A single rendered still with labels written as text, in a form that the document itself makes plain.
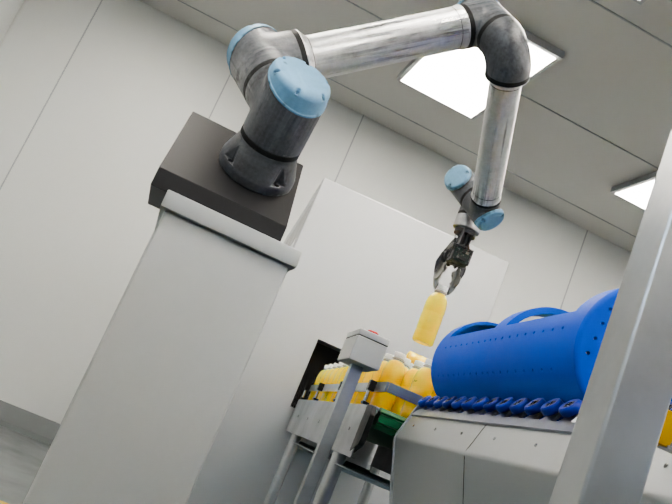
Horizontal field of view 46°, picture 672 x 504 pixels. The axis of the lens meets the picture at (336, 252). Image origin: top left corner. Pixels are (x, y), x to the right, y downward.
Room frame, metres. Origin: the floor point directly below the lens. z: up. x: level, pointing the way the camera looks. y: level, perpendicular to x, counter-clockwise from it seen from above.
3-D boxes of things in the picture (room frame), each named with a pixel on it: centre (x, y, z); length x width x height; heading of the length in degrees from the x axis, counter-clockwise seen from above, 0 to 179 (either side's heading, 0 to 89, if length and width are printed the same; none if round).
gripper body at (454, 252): (2.44, -0.36, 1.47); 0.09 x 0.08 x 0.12; 6
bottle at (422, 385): (2.41, -0.40, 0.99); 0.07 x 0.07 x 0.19
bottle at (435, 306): (2.46, -0.36, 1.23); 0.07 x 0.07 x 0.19
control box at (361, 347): (2.47, -0.20, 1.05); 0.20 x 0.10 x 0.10; 6
